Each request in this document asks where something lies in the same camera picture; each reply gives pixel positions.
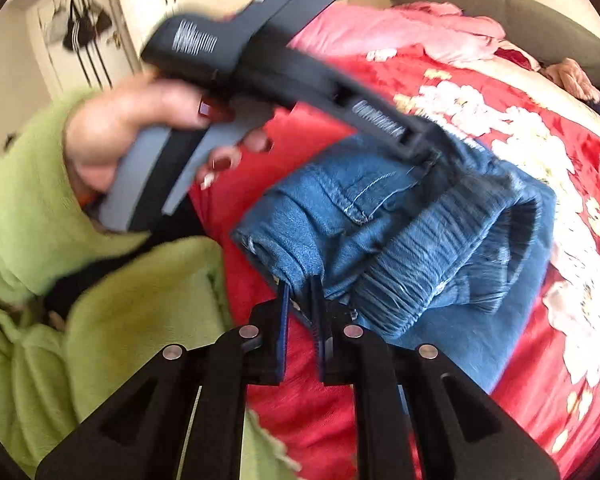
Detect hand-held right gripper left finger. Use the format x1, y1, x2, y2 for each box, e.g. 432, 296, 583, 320
35, 282, 291, 480

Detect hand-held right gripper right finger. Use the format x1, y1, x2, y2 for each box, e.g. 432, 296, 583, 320
310, 276, 561, 480

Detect blue denim pants lace trim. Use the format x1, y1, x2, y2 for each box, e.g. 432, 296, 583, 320
230, 130, 558, 396

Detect person's left forearm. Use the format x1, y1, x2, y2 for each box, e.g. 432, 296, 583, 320
0, 87, 151, 306

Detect person's left hand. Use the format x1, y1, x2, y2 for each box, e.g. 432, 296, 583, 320
65, 72, 276, 193

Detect pink quilt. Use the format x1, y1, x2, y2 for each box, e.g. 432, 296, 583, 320
285, 1, 541, 68

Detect red floral blanket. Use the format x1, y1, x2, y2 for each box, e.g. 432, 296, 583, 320
187, 45, 600, 480

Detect hanging dark bags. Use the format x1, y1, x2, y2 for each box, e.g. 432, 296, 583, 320
45, 0, 113, 88

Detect white door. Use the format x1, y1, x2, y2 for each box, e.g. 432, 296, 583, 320
25, 0, 141, 98

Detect person's green garment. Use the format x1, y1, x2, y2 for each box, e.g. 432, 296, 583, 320
0, 235, 301, 480

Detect grey bed headboard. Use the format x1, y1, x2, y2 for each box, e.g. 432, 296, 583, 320
390, 0, 600, 91

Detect pink fluffy garment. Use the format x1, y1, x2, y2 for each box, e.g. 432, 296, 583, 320
540, 57, 600, 103

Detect beige duvet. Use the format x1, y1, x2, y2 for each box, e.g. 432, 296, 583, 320
475, 62, 600, 141

